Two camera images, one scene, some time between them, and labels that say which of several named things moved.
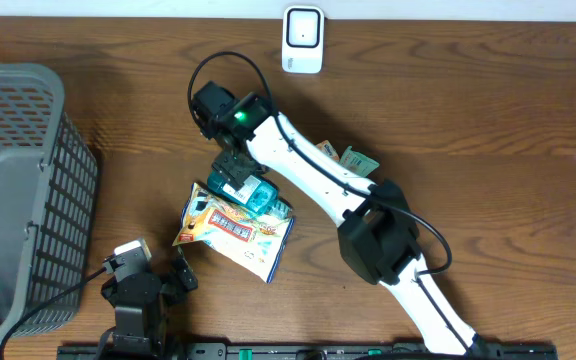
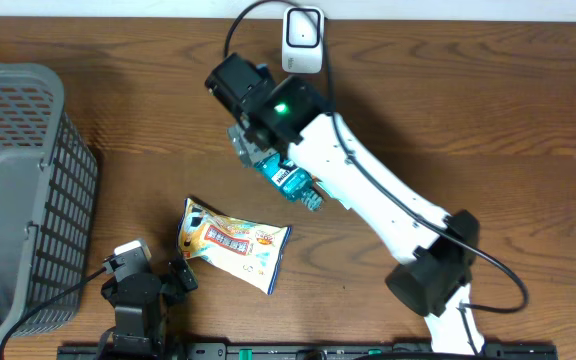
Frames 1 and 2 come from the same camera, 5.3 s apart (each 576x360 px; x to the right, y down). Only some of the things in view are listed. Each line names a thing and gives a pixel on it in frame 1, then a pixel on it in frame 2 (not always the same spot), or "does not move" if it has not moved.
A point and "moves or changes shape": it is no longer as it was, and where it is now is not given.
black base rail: (360, 351) does not move
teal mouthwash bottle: (254, 191) moves or changes shape
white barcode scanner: (303, 39) does not move
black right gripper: (228, 172) -> (245, 143)
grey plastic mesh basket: (32, 193) does not move
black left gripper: (177, 287) does not move
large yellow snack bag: (250, 240) moves or changes shape
